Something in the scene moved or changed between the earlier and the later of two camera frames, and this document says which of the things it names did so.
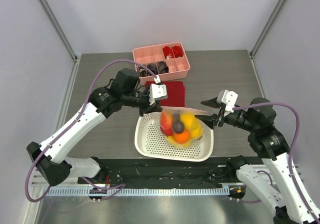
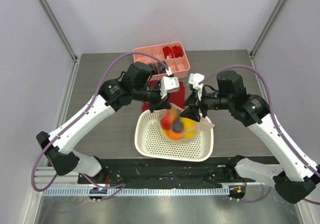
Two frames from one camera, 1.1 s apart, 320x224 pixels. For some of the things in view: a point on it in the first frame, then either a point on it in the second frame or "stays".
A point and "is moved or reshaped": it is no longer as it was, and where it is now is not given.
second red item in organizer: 177,51 stays
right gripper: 220,117 → 197,103
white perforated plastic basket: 149,139 stays
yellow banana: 174,143 → 170,139
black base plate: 135,172 stays
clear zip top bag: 181,127 is moved or reshaped
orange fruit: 181,137 → 173,135
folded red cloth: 176,96 stays
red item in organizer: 168,51 stays
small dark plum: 178,127 stays
